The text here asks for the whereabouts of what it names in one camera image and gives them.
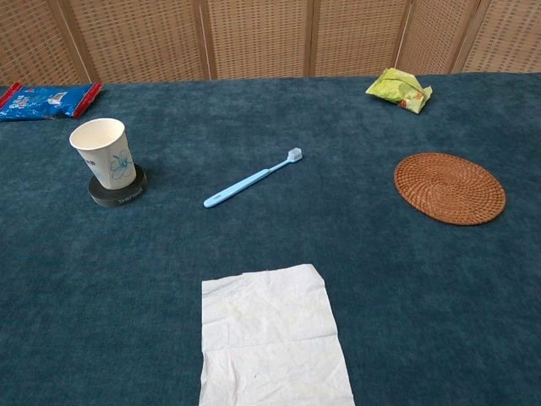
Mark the white paper napkin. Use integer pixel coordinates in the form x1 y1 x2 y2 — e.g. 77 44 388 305
199 263 357 406

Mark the white paper cup blue flower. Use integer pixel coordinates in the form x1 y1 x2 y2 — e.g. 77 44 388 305
68 118 138 191

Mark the blue red snack packet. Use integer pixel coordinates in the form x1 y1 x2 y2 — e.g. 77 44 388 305
0 81 104 123

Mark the black tape roll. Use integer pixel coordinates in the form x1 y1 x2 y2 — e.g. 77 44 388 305
87 163 150 209

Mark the light blue toothbrush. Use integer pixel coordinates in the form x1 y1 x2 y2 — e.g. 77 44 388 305
203 146 303 209

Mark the dark blue table cloth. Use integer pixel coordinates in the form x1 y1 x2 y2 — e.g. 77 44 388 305
0 71 541 406

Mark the woven rattan coaster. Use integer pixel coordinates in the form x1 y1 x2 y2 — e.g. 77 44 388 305
393 152 507 227

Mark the green yellow snack packet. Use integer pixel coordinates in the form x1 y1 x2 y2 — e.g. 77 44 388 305
365 67 434 115

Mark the woven wooden folding screen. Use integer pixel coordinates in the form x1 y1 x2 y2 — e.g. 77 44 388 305
0 0 541 85

